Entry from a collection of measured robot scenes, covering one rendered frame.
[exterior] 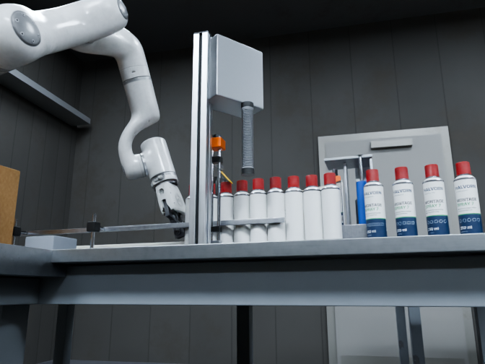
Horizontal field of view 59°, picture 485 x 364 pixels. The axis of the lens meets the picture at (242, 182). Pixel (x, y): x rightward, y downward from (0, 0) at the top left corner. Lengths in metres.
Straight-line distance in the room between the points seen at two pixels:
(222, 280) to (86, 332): 4.11
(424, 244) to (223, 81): 0.83
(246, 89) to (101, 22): 0.43
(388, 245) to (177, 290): 0.30
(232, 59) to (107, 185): 3.59
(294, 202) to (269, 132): 3.09
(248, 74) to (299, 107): 3.05
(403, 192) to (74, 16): 0.95
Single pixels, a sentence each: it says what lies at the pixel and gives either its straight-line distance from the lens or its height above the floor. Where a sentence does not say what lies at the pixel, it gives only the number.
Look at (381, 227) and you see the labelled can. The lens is 1.18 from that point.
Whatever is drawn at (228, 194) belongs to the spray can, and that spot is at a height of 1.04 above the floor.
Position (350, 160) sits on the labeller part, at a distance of 1.31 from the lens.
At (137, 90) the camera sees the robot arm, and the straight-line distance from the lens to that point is 1.40.
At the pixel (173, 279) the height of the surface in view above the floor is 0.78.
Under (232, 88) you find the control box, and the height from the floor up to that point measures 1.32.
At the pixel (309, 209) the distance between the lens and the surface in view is 1.21.
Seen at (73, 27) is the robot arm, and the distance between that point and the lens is 1.21.
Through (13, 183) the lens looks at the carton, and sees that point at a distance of 1.44.
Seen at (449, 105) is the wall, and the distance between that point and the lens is 4.39.
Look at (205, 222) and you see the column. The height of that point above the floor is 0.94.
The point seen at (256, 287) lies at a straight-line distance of 0.61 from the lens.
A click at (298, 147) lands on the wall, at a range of 4.19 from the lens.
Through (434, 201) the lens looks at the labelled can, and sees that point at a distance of 1.20.
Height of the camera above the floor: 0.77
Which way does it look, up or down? 14 degrees up
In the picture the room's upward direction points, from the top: straight up
